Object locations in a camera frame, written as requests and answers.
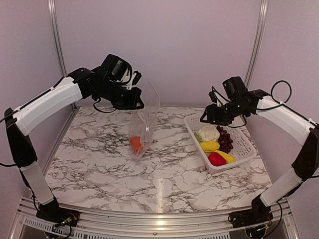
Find aluminium frame post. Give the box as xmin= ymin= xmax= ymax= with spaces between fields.
xmin=47 ymin=0 xmax=75 ymax=110
xmin=244 ymin=0 xmax=269 ymax=88

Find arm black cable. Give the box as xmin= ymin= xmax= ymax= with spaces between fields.
xmin=270 ymin=79 xmax=294 ymax=105
xmin=92 ymin=94 xmax=115 ymax=114

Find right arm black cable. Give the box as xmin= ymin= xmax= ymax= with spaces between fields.
xmin=270 ymin=79 xmax=294 ymax=105

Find dark red toy grapes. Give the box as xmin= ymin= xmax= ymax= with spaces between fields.
xmin=216 ymin=125 xmax=234 ymax=153

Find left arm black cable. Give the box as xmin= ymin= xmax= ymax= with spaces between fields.
xmin=92 ymin=94 xmax=115 ymax=114

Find red toy bell pepper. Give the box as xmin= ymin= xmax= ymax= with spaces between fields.
xmin=208 ymin=152 xmax=227 ymax=166

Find right aluminium frame post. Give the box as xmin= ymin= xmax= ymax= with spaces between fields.
xmin=244 ymin=0 xmax=269 ymax=88

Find left aluminium frame post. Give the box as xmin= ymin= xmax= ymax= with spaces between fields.
xmin=47 ymin=0 xmax=75 ymax=110

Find aluminium front rail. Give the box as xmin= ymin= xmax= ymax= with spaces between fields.
xmin=8 ymin=198 xmax=300 ymax=239

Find white toy cauliflower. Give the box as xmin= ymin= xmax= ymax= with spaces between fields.
xmin=198 ymin=124 xmax=220 ymax=142

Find clear zip top bag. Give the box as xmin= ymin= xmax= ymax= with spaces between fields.
xmin=129 ymin=82 xmax=160 ymax=160

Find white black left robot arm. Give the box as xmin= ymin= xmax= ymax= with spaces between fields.
xmin=1 ymin=54 xmax=144 ymax=224

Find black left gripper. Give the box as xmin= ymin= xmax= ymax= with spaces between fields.
xmin=95 ymin=79 xmax=144 ymax=110

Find white plastic mesh basket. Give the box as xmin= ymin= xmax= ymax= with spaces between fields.
xmin=184 ymin=113 xmax=257 ymax=174

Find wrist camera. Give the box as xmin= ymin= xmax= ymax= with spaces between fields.
xmin=124 ymin=71 xmax=142 ymax=90
xmin=208 ymin=86 xmax=222 ymax=107

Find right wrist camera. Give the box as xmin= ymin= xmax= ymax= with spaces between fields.
xmin=208 ymin=86 xmax=222 ymax=107

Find orange toy pumpkin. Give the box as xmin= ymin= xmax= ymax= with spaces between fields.
xmin=130 ymin=136 xmax=144 ymax=154

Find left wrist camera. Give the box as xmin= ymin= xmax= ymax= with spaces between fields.
xmin=124 ymin=71 xmax=142 ymax=90

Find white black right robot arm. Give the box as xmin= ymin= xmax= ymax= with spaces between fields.
xmin=200 ymin=76 xmax=319 ymax=228

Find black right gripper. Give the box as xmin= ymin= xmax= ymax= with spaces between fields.
xmin=200 ymin=99 xmax=248 ymax=126

